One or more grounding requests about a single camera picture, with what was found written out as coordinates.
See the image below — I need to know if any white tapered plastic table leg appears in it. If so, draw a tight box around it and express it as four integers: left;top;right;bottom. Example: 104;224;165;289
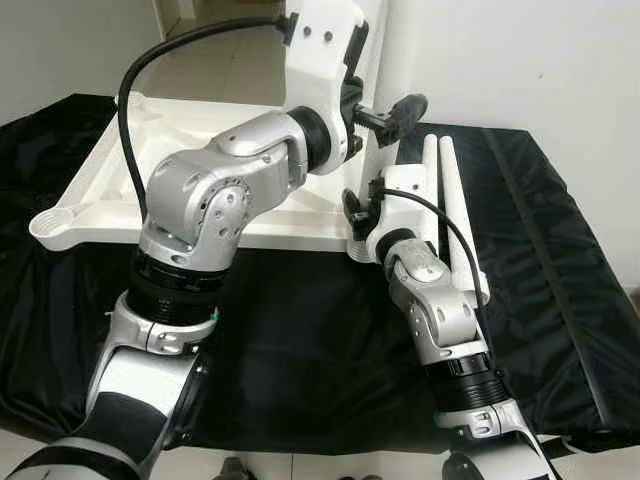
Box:
438;136;493;306
420;134;443;256
360;0;419;201

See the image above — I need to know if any white plastic children table top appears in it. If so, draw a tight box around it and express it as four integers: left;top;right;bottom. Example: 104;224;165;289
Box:
28;92;386;263

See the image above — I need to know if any black table cloth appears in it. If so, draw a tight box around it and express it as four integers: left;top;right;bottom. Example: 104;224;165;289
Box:
0;93;640;453

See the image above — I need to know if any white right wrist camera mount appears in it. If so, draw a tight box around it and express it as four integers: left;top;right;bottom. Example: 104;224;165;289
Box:
375;165;433;263

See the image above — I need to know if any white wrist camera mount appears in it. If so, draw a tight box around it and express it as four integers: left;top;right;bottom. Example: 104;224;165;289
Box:
283;0;369;166
375;165;433;263

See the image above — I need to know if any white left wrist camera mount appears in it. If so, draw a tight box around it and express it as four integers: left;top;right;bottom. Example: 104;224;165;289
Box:
283;0;369;166

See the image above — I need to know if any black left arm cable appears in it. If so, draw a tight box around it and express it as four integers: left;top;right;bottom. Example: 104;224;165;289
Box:
117;15;296;221

